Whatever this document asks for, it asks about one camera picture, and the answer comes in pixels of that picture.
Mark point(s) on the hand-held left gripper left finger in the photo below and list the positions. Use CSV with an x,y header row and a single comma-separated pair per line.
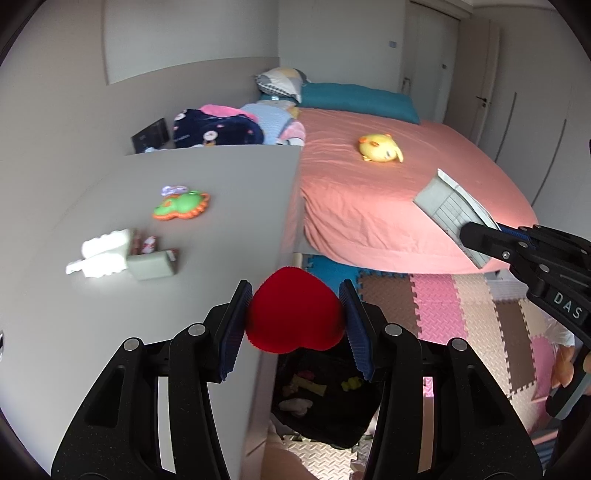
x,y
233,332

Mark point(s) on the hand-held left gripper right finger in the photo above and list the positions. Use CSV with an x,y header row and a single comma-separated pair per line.
x,y
358,332

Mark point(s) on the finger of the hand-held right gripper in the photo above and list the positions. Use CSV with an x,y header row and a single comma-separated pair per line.
x,y
489,240
521,232

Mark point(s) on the grey carton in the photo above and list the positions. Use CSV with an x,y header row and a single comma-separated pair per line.
x,y
443,203

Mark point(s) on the red heart plush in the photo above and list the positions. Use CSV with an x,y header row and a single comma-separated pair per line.
x,y
295,309

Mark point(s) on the black bag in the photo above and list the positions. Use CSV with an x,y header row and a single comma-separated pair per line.
x,y
323,424

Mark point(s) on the person's right hand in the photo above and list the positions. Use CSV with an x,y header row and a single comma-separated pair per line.
x,y
563,367

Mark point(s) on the foam floor mats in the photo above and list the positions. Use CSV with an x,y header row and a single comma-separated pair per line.
x,y
461,314

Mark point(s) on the grey box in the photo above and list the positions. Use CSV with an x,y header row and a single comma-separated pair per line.
x,y
152,266

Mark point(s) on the red printed wrapper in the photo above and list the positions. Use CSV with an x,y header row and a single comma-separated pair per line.
x,y
147,244

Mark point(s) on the bed with pink sheet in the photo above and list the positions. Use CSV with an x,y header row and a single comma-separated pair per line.
x,y
369,207

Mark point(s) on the green turtle toy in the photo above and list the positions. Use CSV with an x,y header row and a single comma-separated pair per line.
x,y
182,205

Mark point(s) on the yellow duck plush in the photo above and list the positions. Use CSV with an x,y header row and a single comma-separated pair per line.
x,y
378,146

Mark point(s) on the white cloud-shaped sponge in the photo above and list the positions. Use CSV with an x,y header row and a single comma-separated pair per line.
x,y
108,251

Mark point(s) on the purple pacifier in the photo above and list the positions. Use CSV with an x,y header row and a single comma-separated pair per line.
x,y
173,189

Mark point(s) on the white door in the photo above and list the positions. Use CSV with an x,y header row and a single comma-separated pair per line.
x,y
485,69

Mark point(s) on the white wardrobe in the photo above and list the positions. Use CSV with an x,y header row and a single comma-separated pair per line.
x,y
431,60

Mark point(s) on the teal pillow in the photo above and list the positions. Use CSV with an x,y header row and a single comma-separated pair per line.
x,y
360,99

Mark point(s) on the navy printed blanket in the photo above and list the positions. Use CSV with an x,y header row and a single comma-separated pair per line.
x,y
221,127

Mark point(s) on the light blue blanket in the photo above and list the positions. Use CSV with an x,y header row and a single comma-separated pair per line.
x,y
272,117

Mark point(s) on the pink cloth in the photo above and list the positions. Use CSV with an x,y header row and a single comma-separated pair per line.
x,y
221,110

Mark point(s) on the metal desk grommet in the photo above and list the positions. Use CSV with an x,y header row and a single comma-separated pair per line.
x,y
2,345

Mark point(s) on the plaid patchwork pillow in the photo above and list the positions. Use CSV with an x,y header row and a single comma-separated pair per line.
x,y
279,83

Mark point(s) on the black wall socket panel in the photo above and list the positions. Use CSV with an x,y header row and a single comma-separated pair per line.
x,y
150,136

